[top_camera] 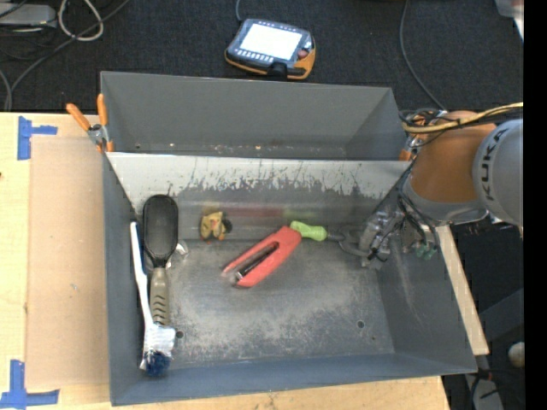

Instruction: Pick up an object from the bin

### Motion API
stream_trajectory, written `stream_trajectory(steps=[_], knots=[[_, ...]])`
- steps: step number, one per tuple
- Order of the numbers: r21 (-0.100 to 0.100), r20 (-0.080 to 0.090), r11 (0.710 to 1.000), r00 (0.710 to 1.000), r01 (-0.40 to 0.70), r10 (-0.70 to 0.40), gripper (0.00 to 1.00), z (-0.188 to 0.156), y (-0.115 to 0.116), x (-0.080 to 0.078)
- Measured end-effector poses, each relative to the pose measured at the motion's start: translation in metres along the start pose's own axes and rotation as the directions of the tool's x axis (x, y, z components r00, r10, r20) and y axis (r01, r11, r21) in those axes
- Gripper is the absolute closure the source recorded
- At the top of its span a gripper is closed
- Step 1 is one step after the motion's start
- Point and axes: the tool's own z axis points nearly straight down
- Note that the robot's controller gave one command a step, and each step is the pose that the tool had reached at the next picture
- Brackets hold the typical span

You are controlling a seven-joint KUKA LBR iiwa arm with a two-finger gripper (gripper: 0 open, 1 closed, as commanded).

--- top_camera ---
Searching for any red utility knife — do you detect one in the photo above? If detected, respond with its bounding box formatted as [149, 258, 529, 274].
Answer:
[221, 225, 303, 290]

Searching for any grey metal bin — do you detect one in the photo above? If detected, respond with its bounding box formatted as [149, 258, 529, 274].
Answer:
[98, 70, 479, 407]

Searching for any yellow toy animal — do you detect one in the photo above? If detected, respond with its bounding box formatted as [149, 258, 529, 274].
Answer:
[199, 209, 233, 243]

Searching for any white brush with blue bristles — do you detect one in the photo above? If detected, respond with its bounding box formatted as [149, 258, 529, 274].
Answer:
[129, 221, 178, 378]

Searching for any brown cardboard board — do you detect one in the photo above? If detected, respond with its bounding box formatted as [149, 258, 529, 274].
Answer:
[24, 136, 113, 395]

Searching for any green handled tool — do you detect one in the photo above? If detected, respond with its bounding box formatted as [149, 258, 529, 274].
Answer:
[289, 220, 344, 243]

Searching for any black hairbrush with grey handle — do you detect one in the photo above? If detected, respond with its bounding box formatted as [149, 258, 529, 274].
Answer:
[142, 193, 180, 327]

